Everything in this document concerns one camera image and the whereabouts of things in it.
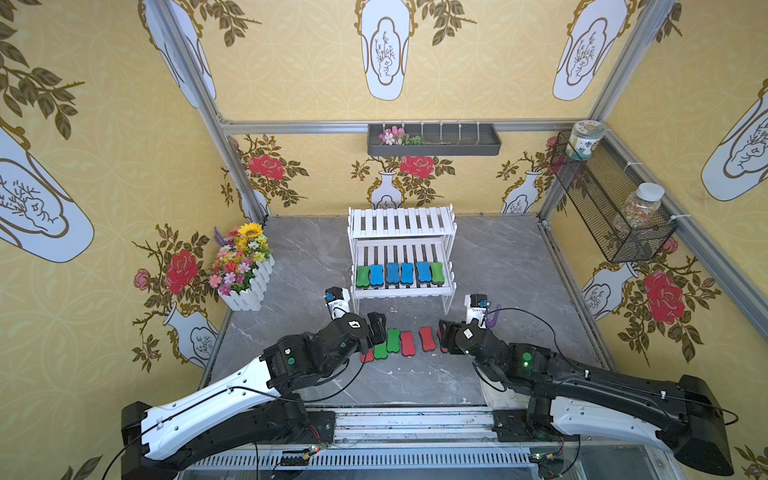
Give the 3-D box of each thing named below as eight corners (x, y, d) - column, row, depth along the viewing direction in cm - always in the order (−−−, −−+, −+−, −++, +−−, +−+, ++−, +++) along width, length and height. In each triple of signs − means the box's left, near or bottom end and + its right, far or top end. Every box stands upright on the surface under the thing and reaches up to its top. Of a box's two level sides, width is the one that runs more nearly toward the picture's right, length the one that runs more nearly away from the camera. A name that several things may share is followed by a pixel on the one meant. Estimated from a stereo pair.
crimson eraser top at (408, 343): (401, 356, 88) (401, 353, 86) (400, 334, 92) (400, 331, 90) (415, 356, 88) (415, 353, 86) (414, 334, 92) (414, 331, 90)
